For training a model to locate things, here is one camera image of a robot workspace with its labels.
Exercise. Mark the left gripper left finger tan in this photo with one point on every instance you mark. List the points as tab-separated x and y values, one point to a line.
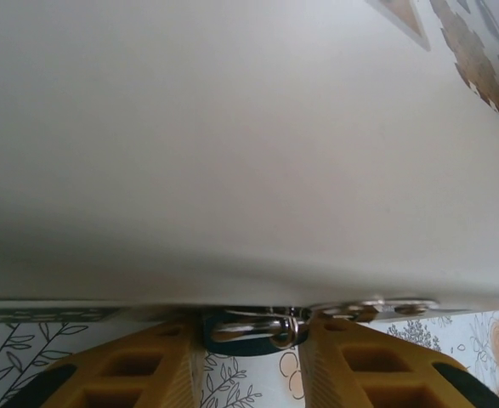
147	340

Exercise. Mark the left gripper right finger tan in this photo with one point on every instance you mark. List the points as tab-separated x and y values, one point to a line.
385	344

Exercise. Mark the patterned wooden box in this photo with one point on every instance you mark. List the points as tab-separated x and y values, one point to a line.
232	149

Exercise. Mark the silver metal hasp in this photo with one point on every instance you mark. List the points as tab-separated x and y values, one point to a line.
402	307

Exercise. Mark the floral table mat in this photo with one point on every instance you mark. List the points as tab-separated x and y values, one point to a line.
253	384

